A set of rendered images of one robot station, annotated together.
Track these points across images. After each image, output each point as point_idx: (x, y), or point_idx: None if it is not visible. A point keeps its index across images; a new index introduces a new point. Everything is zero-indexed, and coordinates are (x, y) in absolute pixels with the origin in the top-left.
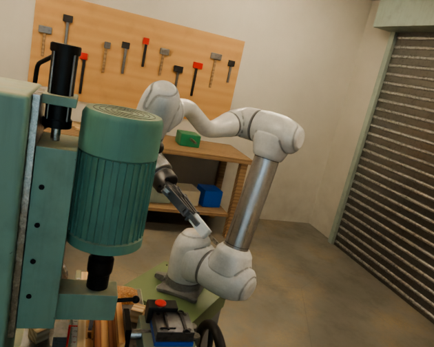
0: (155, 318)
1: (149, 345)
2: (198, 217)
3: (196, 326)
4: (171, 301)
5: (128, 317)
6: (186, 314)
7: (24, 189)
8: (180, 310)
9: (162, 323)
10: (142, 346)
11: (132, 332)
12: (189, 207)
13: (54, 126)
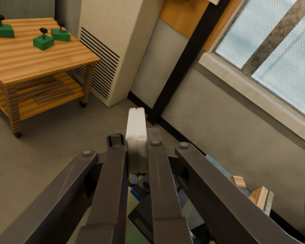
0: (181, 208)
1: (189, 203)
2: (145, 129)
3: (130, 174)
4: (143, 211)
5: (204, 240)
6: (144, 181)
7: None
8: (146, 190)
9: (180, 196)
10: (192, 209)
11: (191, 233)
12: (166, 155)
13: None
